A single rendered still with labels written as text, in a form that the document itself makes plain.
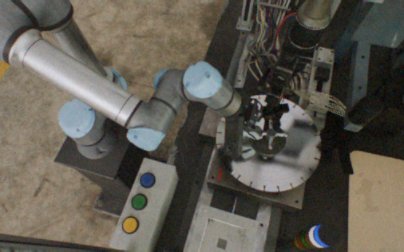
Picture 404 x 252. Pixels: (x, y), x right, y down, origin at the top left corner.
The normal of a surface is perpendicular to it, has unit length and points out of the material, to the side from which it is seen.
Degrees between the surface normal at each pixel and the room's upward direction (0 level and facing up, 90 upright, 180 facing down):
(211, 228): 0
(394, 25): 90
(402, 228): 0
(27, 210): 0
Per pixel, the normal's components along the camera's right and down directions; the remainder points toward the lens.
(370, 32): -0.29, 0.87
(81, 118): -0.07, -0.32
